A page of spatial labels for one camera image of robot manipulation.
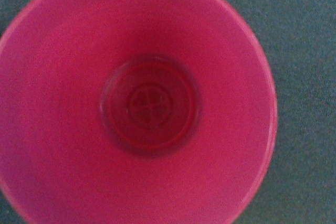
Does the pink plastic cup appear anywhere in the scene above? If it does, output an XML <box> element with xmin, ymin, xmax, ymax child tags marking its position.
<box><xmin>1</xmin><ymin>0</ymin><xmax>278</xmax><ymax>223</ymax></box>

